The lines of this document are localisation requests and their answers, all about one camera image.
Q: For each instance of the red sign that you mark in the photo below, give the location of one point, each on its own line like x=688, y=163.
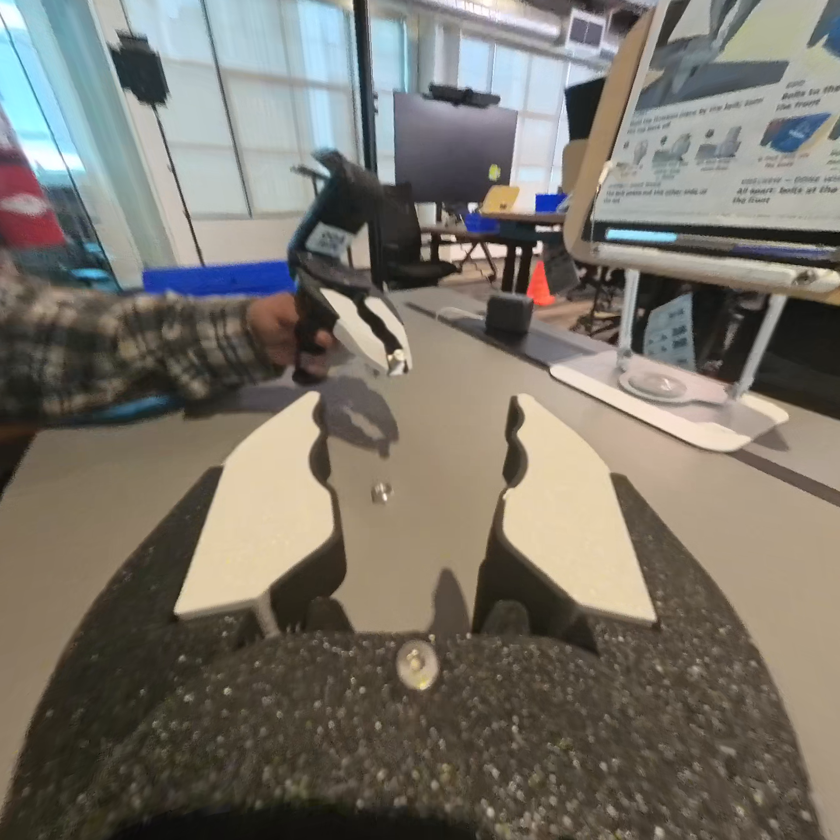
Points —
x=26, y=197

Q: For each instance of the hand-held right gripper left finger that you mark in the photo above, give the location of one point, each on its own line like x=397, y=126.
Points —
x=262, y=518

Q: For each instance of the orange traffic cone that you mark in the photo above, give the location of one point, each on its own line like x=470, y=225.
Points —
x=541, y=289

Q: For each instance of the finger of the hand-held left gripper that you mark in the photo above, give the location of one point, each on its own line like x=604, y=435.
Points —
x=358, y=328
x=390, y=325

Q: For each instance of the large black monitor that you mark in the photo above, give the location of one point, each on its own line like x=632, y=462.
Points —
x=453, y=151

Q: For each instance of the instruction tablet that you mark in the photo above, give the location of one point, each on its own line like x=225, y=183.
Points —
x=722, y=131

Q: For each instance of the yellow box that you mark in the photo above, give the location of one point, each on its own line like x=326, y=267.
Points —
x=502, y=199

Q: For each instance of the black box on pole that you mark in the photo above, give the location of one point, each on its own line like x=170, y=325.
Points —
x=139, y=69

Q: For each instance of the printed paper sign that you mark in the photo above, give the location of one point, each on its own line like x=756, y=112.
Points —
x=670, y=331
x=561, y=272

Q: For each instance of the person's left forearm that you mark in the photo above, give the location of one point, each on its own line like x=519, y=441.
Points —
x=131, y=341

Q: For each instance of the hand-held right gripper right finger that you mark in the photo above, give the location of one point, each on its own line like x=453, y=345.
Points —
x=571, y=525

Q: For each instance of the black pillar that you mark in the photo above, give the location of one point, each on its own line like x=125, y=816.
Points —
x=364, y=65

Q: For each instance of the silver hex bolt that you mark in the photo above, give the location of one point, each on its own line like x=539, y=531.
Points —
x=397, y=362

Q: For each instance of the black webcam bar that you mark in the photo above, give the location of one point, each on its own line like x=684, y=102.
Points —
x=463, y=95

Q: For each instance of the silver hex nut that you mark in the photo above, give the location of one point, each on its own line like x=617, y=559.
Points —
x=381, y=493

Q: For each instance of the small blue bin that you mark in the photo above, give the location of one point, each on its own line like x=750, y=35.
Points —
x=550, y=203
x=481, y=223

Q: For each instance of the blue plastic storage bin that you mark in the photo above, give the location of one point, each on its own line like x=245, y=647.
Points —
x=216, y=279

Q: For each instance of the black cube charger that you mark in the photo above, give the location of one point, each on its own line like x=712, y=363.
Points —
x=508, y=315

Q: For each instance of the black office chair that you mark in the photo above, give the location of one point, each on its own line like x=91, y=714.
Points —
x=400, y=229

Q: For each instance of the wooden office desk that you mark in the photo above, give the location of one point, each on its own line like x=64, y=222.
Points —
x=512, y=217

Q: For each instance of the person's left hand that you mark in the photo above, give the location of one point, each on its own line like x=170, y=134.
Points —
x=275, y=328

